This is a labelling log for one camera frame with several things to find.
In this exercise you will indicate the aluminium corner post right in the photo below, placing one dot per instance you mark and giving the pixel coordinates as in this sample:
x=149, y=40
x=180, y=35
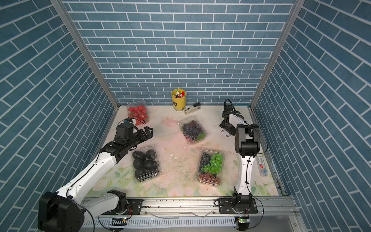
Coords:
x=297, y=6

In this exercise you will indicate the aluminium corner post left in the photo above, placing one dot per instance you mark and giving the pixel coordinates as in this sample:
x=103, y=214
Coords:
x=72, y=29

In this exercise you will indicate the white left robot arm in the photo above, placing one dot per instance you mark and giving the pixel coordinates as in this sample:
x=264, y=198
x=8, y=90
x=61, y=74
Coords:
x=76, y=190

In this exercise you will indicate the clear box of mixed grapes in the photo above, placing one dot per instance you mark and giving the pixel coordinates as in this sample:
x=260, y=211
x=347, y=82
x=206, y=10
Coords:
x=210, y=167

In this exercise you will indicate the aluminium corner post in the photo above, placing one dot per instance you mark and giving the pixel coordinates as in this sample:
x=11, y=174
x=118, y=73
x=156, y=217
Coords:
x=72, y=29
x=297, y=6

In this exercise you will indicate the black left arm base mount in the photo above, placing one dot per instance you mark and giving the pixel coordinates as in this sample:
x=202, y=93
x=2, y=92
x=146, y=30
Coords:
x=125, y=205

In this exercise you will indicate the yellow pen cup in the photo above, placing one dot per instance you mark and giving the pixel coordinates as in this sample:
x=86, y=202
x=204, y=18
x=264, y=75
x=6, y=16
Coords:
x=179, y=99

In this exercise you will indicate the clear box of strawberries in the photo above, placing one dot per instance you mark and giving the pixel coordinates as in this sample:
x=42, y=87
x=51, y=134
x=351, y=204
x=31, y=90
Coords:
x=138, y=112

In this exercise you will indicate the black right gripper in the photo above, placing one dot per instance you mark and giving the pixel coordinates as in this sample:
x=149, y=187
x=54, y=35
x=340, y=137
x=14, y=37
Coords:
x=222, y=125

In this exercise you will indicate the clear box of avocados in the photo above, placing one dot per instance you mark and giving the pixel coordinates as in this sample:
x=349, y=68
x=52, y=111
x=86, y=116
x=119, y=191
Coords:
x=145, y=163

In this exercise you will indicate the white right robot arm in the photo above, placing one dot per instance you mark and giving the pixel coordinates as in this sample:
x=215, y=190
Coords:
x=247, y=139

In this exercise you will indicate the grey desk stapler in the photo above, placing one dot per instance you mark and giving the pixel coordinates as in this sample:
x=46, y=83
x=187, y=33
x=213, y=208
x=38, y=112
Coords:
x=193, y=108

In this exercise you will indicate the clear box of blueberries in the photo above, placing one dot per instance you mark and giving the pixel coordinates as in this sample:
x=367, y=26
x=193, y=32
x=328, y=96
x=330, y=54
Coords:
x=192, y=130

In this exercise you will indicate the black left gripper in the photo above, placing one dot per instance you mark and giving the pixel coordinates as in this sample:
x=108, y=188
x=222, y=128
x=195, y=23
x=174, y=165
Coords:
x=144, y=137

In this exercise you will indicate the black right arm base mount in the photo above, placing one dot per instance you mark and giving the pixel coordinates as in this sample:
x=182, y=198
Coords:
x=237, y=204

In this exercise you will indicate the white label strip on table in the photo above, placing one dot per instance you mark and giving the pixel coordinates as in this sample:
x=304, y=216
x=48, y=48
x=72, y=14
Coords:
x=261, y=166

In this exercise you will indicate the white fruit sticker sheet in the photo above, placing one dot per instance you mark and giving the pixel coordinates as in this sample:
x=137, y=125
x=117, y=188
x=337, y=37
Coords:
x=226, y=133

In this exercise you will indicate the aluminium front rail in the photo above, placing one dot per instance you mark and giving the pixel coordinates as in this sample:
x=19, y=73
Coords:
x=170, y=207

